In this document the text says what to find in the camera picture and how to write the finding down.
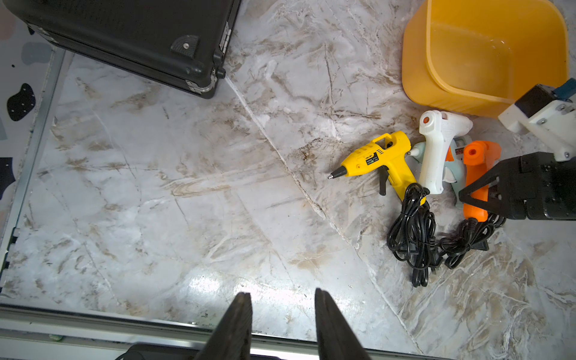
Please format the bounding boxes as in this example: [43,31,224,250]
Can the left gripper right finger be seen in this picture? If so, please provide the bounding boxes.
[314,288,371,360]

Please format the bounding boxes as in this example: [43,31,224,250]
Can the black hard case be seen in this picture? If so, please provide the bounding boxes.
[4,0,241,99]

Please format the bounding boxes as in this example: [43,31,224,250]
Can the white hot glue gun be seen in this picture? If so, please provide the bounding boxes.
[418,110,473,195]

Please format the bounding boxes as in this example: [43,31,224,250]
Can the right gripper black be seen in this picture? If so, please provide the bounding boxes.
[458,152,575,221]

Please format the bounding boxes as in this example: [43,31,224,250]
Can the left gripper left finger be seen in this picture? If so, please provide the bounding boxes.
[194,292,253,360]

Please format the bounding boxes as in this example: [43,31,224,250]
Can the mint green hot glue gun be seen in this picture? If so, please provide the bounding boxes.
[408,134,473,203]

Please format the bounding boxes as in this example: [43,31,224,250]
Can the yellow hot glue gun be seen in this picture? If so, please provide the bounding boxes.
[327,130,440,288]

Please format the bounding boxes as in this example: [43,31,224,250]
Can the yellow plastic storage box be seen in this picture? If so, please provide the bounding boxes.
[401,1,569,118]

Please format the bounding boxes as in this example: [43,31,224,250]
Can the aluminium front rail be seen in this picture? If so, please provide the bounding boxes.
[0,303,451,360]

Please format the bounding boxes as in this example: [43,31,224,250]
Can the orange hot glue gun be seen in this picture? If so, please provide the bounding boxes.
[438,140,507,270]

